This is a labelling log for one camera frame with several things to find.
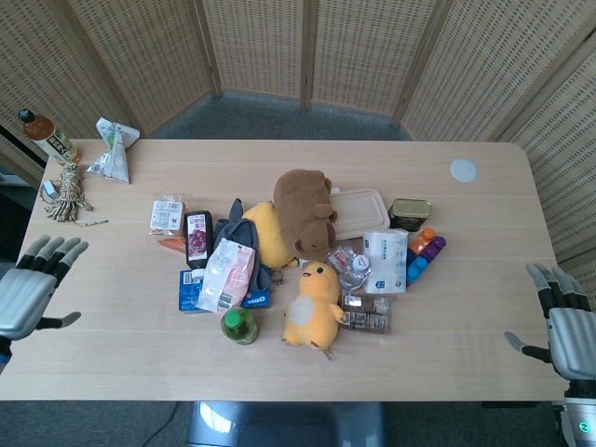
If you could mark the crushed clear water bottle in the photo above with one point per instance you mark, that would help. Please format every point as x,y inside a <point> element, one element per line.
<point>351,267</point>

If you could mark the brown chocolate packet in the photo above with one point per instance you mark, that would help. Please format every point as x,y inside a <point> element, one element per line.
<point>368,314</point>

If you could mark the green tin can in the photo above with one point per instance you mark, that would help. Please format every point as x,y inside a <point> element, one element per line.
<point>410,213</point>

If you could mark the brown bear plush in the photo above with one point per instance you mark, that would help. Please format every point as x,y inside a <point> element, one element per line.
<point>300,205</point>

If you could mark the orange snack packet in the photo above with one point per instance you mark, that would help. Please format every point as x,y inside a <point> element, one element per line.
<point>173,244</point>

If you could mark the white round table cap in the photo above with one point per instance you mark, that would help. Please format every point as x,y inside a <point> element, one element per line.
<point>464,170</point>

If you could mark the pink snack bag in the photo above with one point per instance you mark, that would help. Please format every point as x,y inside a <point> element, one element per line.
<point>226,274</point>

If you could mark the grey plush shark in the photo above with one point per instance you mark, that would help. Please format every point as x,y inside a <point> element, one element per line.
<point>237,228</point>

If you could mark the blue Oreo box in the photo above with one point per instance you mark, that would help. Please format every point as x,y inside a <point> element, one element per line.
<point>188,295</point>

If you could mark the wooden woven folding screen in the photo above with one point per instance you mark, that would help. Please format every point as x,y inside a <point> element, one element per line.
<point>363,46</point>

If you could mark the crumpled printed paper bag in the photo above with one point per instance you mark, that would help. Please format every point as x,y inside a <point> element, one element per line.
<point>114,158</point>

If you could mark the thin paper straw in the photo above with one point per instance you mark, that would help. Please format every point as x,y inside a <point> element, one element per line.
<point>95,223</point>

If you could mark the green drink bottle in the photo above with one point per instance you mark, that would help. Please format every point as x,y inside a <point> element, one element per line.
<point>238,325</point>

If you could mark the round yellow plush toy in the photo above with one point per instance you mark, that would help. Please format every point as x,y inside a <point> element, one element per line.
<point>270,237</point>

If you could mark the white tissue pack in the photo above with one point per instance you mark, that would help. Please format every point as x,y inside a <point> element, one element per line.
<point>385,261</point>

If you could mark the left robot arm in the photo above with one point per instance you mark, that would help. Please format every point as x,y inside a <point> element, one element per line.
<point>4,354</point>

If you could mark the clear package with white label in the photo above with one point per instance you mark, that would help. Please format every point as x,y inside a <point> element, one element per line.
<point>166,215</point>

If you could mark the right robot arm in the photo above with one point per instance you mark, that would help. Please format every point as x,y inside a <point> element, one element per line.
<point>579,419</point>

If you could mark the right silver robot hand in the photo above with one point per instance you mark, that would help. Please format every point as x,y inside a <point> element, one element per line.
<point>572,335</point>

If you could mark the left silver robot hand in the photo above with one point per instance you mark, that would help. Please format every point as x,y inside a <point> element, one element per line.
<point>25,298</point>

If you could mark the yellow duck plush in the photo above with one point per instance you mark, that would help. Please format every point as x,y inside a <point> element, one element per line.
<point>312,312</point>

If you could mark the colourful toy blocks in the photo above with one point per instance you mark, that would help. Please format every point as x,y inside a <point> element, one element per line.
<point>426,256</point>

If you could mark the brown tea bottle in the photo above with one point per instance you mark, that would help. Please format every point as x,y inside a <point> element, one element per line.
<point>51,139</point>

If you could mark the small white object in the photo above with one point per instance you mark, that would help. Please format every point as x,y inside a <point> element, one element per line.
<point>48,188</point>

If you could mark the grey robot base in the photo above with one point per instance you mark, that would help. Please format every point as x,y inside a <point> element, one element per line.
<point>284,426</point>

